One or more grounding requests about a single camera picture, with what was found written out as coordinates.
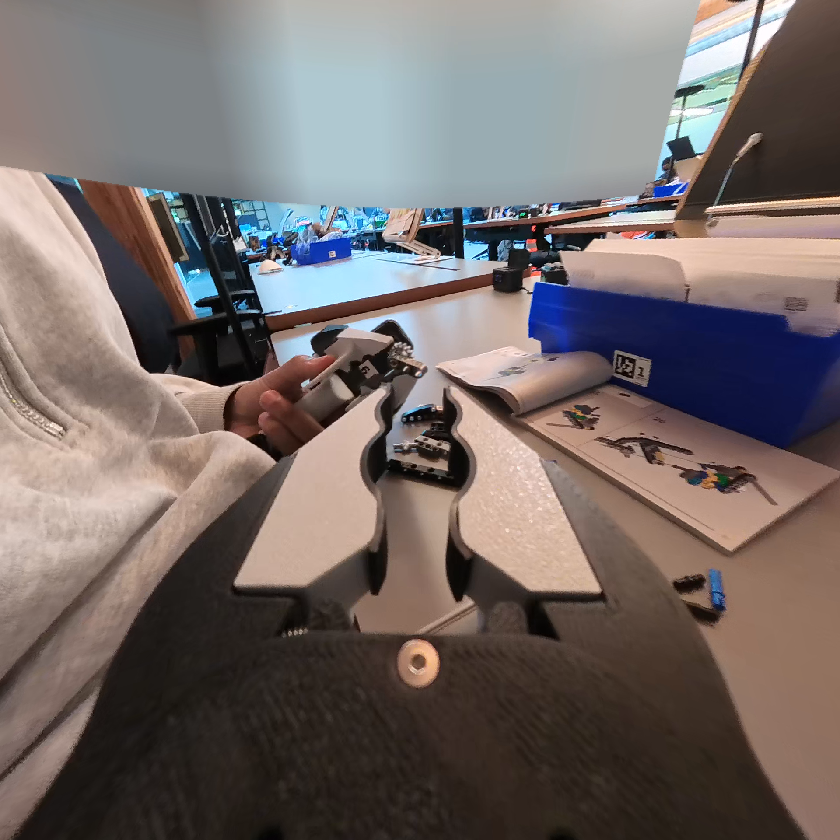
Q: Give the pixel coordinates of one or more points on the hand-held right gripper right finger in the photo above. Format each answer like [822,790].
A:
[525,525]

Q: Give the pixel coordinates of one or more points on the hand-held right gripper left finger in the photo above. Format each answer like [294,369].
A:
[315,518]

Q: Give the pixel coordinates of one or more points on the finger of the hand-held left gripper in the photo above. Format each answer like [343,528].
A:
[364,344]
[400,336]

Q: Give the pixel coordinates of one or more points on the grey lego gear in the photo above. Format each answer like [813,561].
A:
[397,359]

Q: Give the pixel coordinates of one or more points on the black curved lego liftarm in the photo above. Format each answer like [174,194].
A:
[420,413]

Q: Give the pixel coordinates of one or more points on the black lego gear rack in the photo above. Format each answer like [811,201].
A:
[436,431]

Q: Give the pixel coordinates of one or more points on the thick light grey lego beam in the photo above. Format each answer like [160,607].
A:
[426,446]

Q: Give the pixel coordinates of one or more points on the long black lego beam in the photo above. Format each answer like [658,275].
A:
[420,471]

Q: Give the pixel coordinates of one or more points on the open lego instruction booklet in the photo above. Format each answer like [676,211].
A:
[656,459]

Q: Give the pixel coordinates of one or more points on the black lego pin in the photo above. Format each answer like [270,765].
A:
[702,611]
[689,583]

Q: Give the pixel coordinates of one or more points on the blue lego pin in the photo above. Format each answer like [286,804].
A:
[716,589]

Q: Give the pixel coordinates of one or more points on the person's left hand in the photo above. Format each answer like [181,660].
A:
[246,410]

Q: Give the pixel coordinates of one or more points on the small blue plastic bin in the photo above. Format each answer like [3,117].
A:
[321,253]

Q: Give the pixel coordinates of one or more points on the black charger box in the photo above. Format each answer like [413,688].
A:
[506,280]
[554,273]

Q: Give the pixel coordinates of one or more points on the wooden desk with black legs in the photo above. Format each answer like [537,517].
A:
[610,224]

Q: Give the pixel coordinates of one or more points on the black office chair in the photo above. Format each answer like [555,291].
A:
[131,295]

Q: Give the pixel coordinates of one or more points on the white paper bags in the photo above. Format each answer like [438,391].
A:
[722,269]

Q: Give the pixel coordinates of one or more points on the black document holder stand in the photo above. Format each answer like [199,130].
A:
[787,131]

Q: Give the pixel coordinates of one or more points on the black metal post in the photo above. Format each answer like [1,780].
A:
[205,229]

